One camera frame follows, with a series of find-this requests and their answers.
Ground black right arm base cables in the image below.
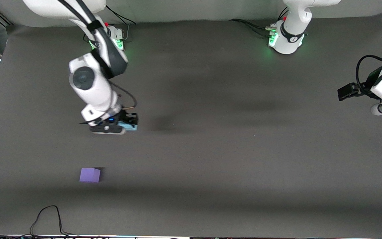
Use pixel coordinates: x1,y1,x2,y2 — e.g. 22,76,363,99
106,6,136,42

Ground light blue foam block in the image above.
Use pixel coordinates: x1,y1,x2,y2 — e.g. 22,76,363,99
116,120,139,131

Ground purple foam block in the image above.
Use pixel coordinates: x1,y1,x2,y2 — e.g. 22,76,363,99
79,168,101,183

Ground black left arm base cables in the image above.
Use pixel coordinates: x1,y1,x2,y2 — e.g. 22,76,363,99
229,7,289,39

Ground black arm base cables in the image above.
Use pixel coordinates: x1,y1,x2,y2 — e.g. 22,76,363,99
229,7,289,39
106,6,136,42

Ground black looped table cable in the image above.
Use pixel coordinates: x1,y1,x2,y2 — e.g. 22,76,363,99
0,205,85,239

